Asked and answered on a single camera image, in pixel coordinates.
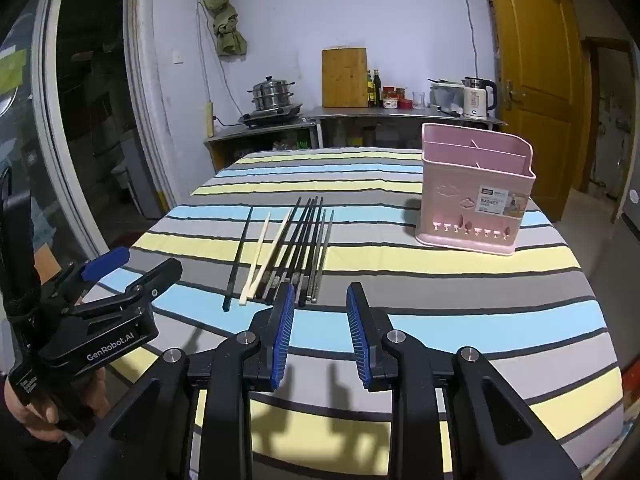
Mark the white electric kettle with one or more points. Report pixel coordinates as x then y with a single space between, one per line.
475 100

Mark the beige chopstick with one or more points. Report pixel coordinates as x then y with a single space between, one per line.
272 250
256 259

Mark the black induction cooktop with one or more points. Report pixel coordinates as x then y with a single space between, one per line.
270 116

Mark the yellow wooden door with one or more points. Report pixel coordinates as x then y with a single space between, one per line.
540 60

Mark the low steel cabinet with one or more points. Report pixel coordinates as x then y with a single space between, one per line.
260 132

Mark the wooden cutting board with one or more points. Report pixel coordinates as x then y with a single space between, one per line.
345 77

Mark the clear glass cup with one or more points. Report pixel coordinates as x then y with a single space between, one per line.
419 101

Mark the white framed glass door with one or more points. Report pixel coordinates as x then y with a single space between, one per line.
55 110

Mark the green oil bottle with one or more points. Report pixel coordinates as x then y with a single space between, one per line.
370 91

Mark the person's left hand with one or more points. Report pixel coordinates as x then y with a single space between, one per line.
42 425

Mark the yellow door frame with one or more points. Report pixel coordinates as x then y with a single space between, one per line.
580 110

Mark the black chopstick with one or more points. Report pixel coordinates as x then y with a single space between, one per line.
295 240
285 235
313 245
305 240
239 255

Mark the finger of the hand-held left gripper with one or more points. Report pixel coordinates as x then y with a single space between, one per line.
105 263
155 280

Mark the clear plastic container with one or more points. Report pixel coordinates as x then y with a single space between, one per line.
445 96

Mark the dark sauce bottle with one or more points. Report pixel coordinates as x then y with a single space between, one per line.
377 90

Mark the green hanging cloth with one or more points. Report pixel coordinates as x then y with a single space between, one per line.
227 25

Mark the striped tablecloth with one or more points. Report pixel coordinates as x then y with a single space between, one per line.
400 270

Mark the steel steamer pot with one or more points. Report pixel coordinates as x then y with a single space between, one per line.
270 92

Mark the pink utensil basket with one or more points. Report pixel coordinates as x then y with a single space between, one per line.
450 185

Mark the yellow power strip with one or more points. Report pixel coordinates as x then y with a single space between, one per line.
209 120

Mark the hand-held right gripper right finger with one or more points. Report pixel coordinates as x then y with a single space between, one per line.
356 320

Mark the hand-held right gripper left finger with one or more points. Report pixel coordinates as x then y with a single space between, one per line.
285 320

